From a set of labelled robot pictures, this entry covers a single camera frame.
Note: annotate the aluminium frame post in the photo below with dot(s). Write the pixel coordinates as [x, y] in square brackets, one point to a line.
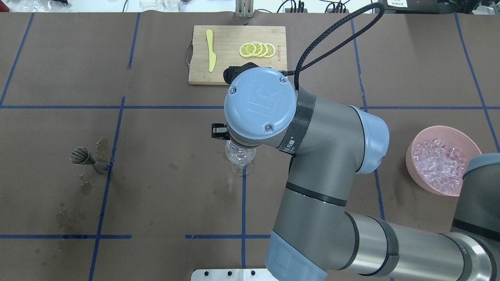
[244, 9]

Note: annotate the steel jigger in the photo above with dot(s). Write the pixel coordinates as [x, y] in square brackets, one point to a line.
[81, 156]

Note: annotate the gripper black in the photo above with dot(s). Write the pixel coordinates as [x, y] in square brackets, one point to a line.
[218, 130]

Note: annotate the wine glass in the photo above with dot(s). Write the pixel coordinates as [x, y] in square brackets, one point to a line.
[241, 160]

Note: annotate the clear ice cubes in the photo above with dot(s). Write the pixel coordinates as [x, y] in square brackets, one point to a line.
[440, 165]

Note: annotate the yellow plastic knife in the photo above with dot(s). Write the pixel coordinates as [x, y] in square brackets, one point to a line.
[211, 53]

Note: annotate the lemon slices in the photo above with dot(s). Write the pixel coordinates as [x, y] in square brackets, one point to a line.
[257, 49]

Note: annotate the wooden cutting board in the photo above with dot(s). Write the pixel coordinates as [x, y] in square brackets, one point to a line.
[227, 40]

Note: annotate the pink bowl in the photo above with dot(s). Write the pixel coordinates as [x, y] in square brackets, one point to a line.
[452, 137]

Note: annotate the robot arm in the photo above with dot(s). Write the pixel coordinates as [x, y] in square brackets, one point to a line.
[330, 143]

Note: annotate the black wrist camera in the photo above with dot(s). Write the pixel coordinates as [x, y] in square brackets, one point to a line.
[230, 74]

